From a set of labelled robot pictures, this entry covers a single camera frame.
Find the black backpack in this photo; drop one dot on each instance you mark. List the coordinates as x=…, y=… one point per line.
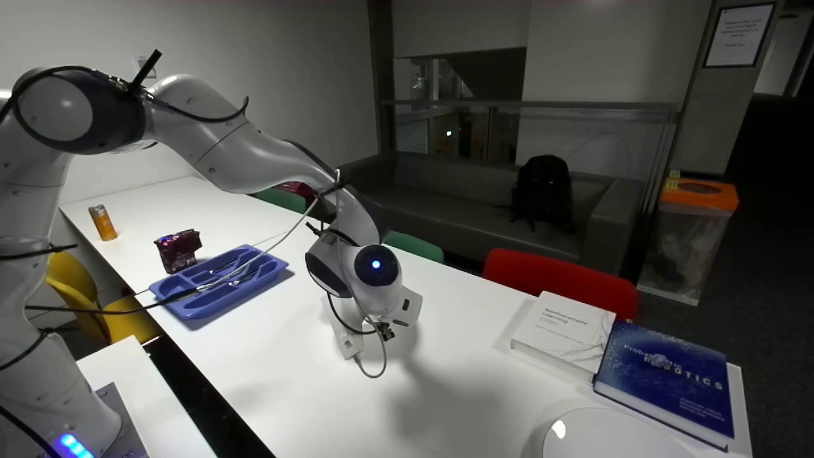
x=542, y=193

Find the green chair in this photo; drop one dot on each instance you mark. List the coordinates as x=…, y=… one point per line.
x=284, y=203
x=420, y=246

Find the red chair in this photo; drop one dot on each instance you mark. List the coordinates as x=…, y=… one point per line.
x=560, y=280

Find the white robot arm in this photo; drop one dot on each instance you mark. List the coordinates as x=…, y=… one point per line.
x=230, y=154

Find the white round bowl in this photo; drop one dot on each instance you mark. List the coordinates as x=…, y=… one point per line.
x=612, y=437

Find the blue book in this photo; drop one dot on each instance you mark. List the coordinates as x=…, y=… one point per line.
x=669, y=383

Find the bin with orange lid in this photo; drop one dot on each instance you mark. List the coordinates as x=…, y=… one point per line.
x=687, y=238

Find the orange bottle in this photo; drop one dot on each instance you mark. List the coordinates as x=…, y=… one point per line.
x=103, y=222

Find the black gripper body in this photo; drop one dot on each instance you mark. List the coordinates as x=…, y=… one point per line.
x=384, y=327

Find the grey sofa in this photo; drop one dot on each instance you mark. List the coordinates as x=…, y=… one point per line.
x=459, y=205

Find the blue cutlery tray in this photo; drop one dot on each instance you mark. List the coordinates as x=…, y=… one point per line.
x=212, y=293

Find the framed wall poster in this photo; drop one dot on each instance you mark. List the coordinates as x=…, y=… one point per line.
x=739, y=37

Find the yellow chair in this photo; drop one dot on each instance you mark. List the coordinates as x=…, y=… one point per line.
x=78, y=283

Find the dark red small box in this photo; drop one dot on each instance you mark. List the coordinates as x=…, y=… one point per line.
x=178, y=247

